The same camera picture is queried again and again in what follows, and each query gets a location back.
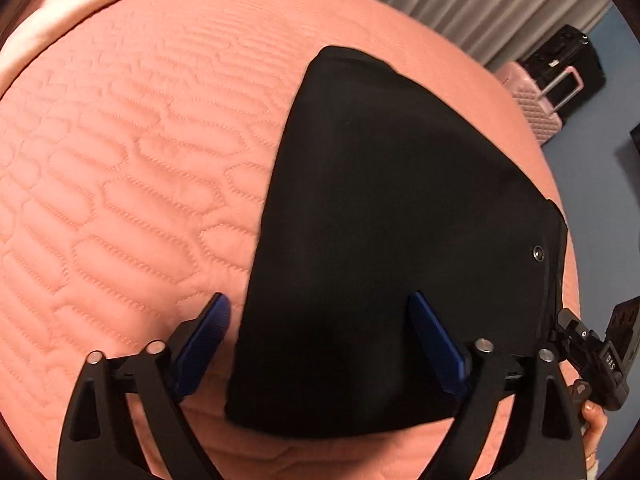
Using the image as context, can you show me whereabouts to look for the black pants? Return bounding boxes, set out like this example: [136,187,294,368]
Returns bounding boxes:
[225,45,569,439]

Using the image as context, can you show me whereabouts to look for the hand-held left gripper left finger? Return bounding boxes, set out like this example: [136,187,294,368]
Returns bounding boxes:
[57,292,232,480]

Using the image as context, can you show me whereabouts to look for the person's right hand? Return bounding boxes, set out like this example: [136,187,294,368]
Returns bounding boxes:
[580,401,609,467]

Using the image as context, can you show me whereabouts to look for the grey pleated curtain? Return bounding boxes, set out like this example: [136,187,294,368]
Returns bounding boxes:
[270,0,617,69]

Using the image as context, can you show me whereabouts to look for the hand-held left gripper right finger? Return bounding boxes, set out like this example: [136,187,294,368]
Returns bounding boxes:
[407,291,586,480]

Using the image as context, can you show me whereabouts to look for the pink quilted bedspread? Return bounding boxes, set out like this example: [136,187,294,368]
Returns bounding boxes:
[0,0,584,480]

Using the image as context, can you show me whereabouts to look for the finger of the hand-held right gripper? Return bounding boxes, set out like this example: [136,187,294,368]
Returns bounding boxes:
[547,308,609,377]

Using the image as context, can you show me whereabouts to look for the pink hard-shell suitcase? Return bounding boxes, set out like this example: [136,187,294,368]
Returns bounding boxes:
[495,61,585,149]

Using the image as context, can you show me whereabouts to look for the black suitcase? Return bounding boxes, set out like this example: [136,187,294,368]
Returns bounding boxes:
[520,24,607,111]

